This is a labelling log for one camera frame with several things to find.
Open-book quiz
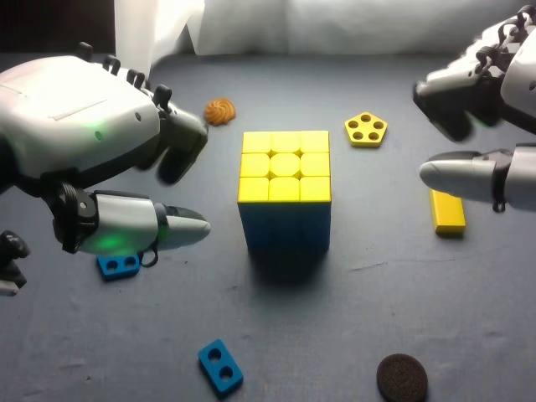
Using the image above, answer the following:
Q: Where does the white sheet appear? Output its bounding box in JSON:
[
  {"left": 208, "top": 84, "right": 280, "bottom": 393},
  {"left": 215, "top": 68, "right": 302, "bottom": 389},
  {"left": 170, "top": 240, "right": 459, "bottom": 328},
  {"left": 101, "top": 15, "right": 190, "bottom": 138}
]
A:
[{"left": 115, "top": 0, "right": 536, "bottom": 76}]

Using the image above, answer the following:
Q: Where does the multicoloured puzzle cube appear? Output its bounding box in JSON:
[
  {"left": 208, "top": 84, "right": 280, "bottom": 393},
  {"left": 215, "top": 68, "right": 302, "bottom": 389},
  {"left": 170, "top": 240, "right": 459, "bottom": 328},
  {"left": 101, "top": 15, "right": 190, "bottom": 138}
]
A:
[{"left": 236, "top": 130, "right": 335, "bottom": 256}]

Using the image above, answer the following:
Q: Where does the grey table cloth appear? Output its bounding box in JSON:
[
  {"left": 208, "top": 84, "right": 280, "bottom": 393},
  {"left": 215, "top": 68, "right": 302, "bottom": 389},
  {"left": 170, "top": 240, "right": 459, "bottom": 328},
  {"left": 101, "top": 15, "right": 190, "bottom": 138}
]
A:
[{"left": 0, "top": 52, "right": 536, "bottom": 402}]

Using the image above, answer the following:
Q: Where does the yellow rectangular block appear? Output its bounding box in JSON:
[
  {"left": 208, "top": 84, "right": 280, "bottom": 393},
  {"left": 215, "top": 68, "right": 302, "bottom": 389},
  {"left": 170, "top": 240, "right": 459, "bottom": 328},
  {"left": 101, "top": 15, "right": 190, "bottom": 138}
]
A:
[{"left": 430, "top": 188, "right": 466, "bottom": 239}]

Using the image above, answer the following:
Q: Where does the yellow pentagon block with holes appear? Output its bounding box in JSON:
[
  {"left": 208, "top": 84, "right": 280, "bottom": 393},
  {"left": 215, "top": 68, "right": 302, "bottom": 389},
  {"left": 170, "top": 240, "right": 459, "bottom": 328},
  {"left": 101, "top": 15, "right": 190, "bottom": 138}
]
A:
[{"left": 343, "top": 111, "right": 389, "bottom": 148}]

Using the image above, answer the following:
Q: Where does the dark chocolate sandwich cookie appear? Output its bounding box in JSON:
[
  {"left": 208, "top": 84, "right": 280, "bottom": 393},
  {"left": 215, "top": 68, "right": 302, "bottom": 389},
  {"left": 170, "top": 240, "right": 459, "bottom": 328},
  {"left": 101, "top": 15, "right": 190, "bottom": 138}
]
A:
[{"left": 375, "top": 353, "right": 429, "bottom": 402}]

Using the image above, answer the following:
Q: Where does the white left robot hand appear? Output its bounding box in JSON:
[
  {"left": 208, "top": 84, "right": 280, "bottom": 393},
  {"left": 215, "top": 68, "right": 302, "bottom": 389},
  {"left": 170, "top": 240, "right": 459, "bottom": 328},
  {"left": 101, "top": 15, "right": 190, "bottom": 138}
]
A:
[{"left": 0, "top": 41, "right": 213, "bottom": 268}]

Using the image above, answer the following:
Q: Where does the blue two-hole block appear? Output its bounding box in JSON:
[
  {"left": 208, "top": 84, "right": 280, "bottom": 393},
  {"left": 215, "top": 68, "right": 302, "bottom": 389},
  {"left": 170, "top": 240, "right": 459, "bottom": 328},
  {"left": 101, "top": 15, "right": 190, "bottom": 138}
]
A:
[
  {"left": 197, "top": 338, "right": 245, "bottom": 399},
  {"left": 95, "top": 253, "right": 142, "bottom": 281}
]

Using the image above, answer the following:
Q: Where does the orange swirl cookie toy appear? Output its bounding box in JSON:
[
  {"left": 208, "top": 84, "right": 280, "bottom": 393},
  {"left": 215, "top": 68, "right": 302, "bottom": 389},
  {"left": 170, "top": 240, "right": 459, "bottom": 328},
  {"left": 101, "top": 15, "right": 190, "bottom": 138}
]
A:
[{"left": 204, "top": 97, "right": 236, "bottom": 126}]

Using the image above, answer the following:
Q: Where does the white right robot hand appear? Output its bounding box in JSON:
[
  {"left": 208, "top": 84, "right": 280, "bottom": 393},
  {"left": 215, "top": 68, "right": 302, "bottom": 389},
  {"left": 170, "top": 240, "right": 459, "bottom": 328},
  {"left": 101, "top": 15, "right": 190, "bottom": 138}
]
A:
[{"left": 413, "top": 3, "right": 536, "bottom": 213}]

